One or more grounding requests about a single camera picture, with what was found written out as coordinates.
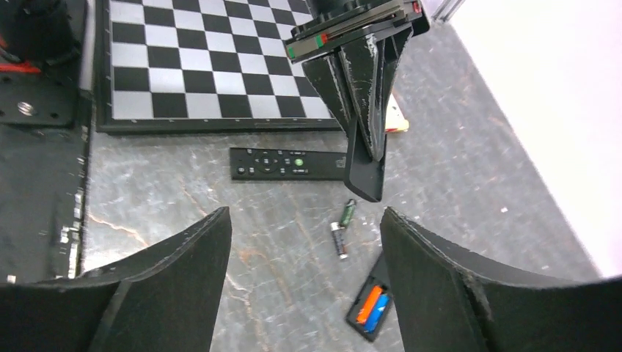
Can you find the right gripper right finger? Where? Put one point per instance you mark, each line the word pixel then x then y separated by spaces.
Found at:
pixel 448 298

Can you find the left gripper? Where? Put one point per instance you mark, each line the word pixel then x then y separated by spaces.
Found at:
pixel 360 82

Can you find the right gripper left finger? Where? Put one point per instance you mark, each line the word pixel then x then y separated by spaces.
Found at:
pixel 162 298

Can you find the blue AAA battery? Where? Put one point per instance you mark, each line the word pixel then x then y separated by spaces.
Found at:
pixel 375 314

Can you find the orange AAA battery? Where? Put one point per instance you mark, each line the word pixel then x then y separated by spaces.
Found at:
pixel 369 304

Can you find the slim black remote control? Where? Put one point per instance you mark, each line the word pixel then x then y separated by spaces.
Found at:
pixel 378 276

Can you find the black battery cover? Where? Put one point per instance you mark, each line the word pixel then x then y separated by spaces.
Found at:
pixel 363 175

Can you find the black remote with green button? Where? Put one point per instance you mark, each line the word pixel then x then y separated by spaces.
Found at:
pixel 252 164

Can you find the red beige small box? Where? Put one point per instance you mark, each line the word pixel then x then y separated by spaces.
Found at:
pixel 395 121

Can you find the black white checkerboard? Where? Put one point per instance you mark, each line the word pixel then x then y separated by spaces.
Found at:
pixel 202 66

